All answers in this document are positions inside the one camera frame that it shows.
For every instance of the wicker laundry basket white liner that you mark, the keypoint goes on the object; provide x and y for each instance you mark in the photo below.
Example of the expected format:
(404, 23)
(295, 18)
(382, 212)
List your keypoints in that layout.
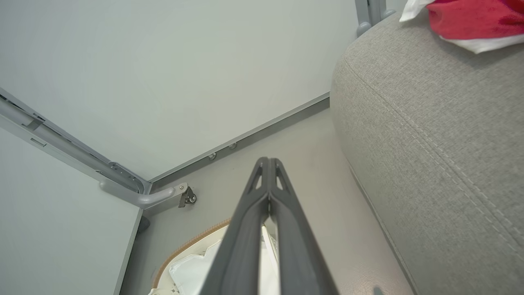
(180, 250)

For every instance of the grey partition foot bracket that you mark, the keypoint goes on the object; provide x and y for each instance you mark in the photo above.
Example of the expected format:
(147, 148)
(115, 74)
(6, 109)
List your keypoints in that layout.
(143, 198)
(363, 26)

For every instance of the small metal caster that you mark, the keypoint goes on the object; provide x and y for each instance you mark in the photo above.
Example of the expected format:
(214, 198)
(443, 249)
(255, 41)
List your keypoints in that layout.
(189, 198)

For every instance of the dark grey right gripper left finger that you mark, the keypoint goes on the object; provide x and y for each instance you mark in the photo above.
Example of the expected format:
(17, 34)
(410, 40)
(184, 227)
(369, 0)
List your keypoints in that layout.
(241, 246)

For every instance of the grey upholstered seat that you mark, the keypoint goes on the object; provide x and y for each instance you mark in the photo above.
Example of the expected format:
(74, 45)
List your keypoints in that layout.
(442, 164)

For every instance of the red and white garment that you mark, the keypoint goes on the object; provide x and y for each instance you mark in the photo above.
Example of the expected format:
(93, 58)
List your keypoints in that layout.
(470, 20)

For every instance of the grey partition corner post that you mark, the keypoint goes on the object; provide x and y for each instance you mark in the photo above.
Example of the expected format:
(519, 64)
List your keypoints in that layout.
(370, 7)
(61, 143)

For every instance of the grey partition base rail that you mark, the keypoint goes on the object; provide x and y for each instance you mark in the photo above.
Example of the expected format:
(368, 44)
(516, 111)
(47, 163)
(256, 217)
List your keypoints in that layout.
(254, 135)

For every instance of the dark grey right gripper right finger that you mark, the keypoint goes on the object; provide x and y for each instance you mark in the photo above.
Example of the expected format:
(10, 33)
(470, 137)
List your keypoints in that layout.
(299, 254)

